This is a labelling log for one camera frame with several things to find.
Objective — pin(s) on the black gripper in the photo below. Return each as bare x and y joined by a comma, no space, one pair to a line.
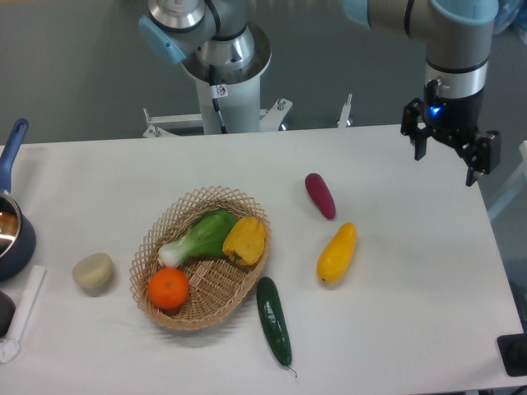
453,122

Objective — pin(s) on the yellow mango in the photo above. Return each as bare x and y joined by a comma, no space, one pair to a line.
338,254

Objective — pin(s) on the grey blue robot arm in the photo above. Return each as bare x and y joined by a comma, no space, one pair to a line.
457,34

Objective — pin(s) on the purple sweet potato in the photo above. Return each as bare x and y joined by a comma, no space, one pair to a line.
320,195

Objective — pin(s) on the blue plastic bag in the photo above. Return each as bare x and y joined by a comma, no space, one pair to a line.
507,12

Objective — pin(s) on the black device at edge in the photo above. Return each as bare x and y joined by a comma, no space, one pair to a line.
512,349

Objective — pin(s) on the yellow bell pepper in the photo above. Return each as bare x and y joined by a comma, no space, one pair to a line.
246,241

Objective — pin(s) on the dark green cucumber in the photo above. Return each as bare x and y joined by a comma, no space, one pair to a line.
273,322

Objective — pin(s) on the green bok choy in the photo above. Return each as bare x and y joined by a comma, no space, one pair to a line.
204,239

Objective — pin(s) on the woven wicker basket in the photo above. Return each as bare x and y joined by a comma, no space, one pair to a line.
216,286

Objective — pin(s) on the orange tangerine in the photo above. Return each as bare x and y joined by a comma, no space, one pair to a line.
168,288

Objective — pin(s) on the dark blue saucepan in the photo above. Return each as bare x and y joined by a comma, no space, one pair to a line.
18,239

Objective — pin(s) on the dark round object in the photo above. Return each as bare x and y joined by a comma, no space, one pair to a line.
7,311

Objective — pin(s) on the white rolled cloth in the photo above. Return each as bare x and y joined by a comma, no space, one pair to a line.
11,343

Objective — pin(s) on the white metal frame right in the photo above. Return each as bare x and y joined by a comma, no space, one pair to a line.
510,189

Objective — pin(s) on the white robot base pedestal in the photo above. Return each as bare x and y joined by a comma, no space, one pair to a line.
227,75

